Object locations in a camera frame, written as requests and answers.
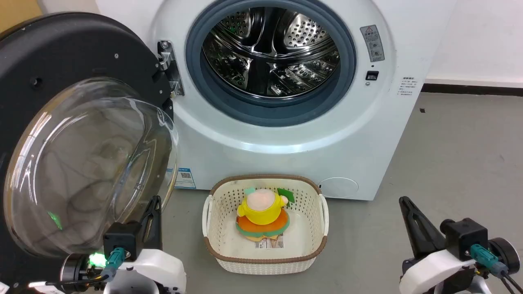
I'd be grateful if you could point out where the metal door hinge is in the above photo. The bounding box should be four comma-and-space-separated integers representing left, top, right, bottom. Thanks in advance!
157, 40, 185, 97

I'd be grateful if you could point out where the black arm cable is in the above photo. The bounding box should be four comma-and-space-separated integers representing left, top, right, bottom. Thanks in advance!
28, 274, 111, 287
501, 273, 523, 294

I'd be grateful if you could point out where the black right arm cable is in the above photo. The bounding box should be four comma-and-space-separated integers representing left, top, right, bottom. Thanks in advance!
501, 273, 523, 294

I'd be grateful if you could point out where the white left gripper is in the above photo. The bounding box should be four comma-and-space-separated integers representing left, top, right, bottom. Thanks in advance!
104, 196, 187, 294

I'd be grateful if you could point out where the white front-load washing machine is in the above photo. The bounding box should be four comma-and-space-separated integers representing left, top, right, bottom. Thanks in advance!
96, 0, 458, 201

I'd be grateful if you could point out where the teal cable connector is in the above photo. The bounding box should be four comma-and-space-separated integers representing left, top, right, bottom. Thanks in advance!
470, 244, 510, 279
100, 247, 125, 281

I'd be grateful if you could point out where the stainless steel washer drum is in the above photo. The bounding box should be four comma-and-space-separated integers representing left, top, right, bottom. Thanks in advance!
200, 6, 342, 98

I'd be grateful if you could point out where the white plastic laundry basket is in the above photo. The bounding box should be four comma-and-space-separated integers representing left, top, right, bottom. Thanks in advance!
202, 175, 329, 275

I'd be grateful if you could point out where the yellow and orange doll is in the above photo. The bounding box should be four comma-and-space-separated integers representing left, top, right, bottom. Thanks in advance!
236, 187, 295, 242

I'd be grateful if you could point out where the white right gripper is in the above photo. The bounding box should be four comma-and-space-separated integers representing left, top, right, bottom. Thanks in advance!
399, 196, 477, 294

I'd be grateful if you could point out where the tan wooden panel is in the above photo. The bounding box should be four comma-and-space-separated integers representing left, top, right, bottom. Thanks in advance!
0, 0, 43, 34

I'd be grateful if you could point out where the white text label sticker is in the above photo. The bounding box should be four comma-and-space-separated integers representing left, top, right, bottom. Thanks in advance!
398, 76, 419, 98

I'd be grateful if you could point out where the teal left cable connector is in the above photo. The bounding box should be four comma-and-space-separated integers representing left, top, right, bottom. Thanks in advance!
100, 247, 125, 281

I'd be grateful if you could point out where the black round glass washer door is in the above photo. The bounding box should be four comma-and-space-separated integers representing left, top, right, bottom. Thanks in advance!
0, 11, 180, 294

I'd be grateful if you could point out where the white paper tag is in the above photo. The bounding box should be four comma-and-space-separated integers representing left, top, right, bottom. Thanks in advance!
254, 236, 284, 249

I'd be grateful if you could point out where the teal right cable connector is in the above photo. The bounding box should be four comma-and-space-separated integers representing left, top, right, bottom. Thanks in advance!
470, 244, 510, 279

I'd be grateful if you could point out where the grey warning sticker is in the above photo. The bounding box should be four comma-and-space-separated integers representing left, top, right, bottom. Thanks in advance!
360, 24, 385, 63

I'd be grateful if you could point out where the dark baseboard strip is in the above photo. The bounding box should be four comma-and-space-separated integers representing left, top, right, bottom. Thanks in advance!
421, 83, 523, 97

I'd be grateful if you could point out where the round white filter cover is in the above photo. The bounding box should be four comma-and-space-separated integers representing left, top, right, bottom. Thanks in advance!
319, 177, 359, 199

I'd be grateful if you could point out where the blue QR code sticker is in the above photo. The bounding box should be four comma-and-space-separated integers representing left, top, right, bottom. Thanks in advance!
167, 167, 197, 189

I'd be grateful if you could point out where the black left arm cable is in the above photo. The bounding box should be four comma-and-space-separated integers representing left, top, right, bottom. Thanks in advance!
28, 274, 111, 287

